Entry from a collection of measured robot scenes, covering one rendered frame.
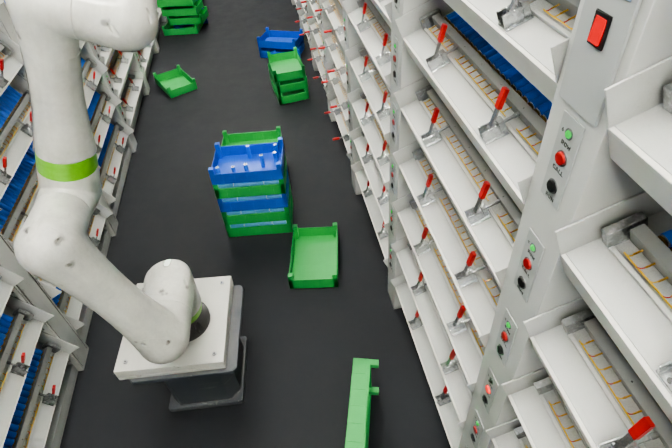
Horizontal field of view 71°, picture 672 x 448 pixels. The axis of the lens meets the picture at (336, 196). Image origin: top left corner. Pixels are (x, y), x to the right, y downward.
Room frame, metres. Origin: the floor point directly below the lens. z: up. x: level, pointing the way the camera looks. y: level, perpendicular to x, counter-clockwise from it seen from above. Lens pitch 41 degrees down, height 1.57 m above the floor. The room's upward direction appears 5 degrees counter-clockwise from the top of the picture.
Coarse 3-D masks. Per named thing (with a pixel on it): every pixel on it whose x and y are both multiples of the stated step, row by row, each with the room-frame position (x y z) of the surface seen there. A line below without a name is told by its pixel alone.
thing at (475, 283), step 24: (408, 168) 1.05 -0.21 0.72; (432, 168) 0.99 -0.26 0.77; (432, 192) 0.91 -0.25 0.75; (432, 216) 0.85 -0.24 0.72; (456, 216) 0.82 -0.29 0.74; (456, 240) 0.75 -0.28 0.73; (456, 264) 0.69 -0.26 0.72; (480, 264) 0.67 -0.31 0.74; (480, 288) 0.61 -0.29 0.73; (480, 312) 0.56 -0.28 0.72; (480, 336) 0.48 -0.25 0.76
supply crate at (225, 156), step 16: (256, 144) 1.75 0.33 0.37; (272, 144) 1.75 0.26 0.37; (224, 160) 1.72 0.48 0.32; (240, 160) 1.71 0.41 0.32; (256, 160) 1.70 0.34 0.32; (272, 160) 1.69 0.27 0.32; (224, 176) 1.55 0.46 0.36; (240, 176) 1.55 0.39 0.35; (256, 176) 1.55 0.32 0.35; (272, 176) 1.55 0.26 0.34
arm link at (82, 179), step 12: (36, 156) 0.81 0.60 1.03; (96, 156) 0.86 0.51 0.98; (36, 168) 0.82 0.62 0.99; (48, 168) 0.79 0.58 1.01; (60, 168) 0.79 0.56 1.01; (72, 168) 0.80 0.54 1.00; (84, 168) 0.81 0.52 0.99; (96, 168) 0.85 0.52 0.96; (48, 180) 0.79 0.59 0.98; (60, 180) 0.79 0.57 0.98; (72, 180) 0.80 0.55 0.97; (84, 180) 0.81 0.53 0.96; (96, 180) 0.84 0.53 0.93; (48, 192) 0.78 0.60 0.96; (72, 192) 0.79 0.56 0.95; (84, 192) 0.80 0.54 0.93; (96, 192) 0.83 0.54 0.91; (96, 204) 0.82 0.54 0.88
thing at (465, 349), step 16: (400, 208) 1.08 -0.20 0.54; (416, 208) 1.07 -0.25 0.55; (416, 224) 1.01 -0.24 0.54; (416, 240) 0.95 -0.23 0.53; (416, 256) 0.89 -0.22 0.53; (432, 256) 0.87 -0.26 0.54; (432, 272) 0.82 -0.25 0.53; (448, 272) 0.80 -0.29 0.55; (432, 288) 0.77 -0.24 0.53; (448, 288) 0.76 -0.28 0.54; (448, 304) 0.71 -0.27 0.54; (448, 320) 0.67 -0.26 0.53; (464, 336) 0.62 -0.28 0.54; (464, 352) 0.58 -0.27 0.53; (464, 368) 0.54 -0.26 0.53
